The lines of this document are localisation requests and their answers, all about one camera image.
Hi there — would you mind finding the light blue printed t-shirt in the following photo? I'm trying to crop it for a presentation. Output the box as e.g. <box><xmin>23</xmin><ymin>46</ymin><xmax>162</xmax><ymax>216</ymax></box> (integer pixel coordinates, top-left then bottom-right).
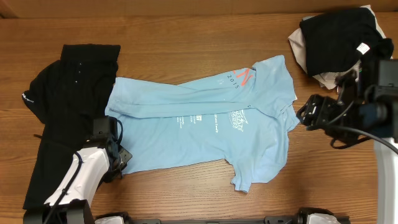
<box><xmin>105</xmin><ymin>55</ymin><xmax>299</xmax><ymax>192</ymax></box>

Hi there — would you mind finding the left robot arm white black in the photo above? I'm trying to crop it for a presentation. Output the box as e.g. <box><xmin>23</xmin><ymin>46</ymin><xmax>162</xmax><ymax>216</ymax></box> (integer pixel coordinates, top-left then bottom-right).
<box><xmin>23</xmin><ymin>137</ymin><xmax>132</xmax><ymax>224</ymax></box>

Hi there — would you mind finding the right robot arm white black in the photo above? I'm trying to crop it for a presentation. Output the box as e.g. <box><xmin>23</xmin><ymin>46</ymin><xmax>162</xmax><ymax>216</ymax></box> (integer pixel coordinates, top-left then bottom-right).
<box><xmin>297</xmin><ymin>59</ymin><xmax>397</xmax><ymax>223</ymax></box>

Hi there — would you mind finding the beige folded garment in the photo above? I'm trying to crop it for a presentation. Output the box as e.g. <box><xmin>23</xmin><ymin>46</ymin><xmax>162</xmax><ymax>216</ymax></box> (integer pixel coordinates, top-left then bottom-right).
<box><xmin>288</xmin><ymin>4</ymin><xmax>386</xmax><ymax>90</ymax></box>

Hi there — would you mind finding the black folded garment on pile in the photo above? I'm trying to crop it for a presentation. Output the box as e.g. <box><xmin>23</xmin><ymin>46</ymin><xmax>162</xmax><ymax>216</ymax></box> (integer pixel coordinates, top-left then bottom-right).
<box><xmin>300</xmin><ymin>7</ymin><xmax>394</xmax><ymax>77</ymax></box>

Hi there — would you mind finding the black shirt on left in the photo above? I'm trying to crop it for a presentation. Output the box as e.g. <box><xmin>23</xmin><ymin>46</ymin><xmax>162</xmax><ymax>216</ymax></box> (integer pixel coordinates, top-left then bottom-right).
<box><xmin>22</xmin><ymin>44</ymin><xmax>121</xmax><ymax>210</ymax></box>

